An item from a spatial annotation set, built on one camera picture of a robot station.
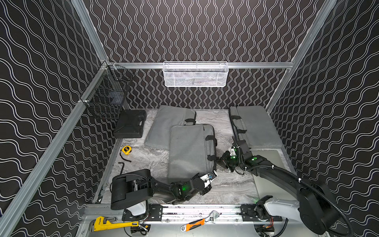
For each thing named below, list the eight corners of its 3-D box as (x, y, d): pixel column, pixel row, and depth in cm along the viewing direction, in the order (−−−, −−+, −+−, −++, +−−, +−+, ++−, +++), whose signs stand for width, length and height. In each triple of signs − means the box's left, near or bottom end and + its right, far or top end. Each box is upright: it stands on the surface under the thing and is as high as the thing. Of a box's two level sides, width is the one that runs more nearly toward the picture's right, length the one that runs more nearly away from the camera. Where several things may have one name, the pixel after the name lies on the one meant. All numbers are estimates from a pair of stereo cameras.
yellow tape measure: (121, 152, 99) (120, 150, 96) (126, 146, 102) (125, 144, 99) (128, 155, 97) (126, 153, 95) (133, 149, 100) (131, 146, 98)
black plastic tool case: (114, 138, 105) (110, 133, 100) (123, 115, 120) (120, 109, 115) (141, 138, 105) (139, 133, 100) (147, 115, 120) (145, 109, 115)
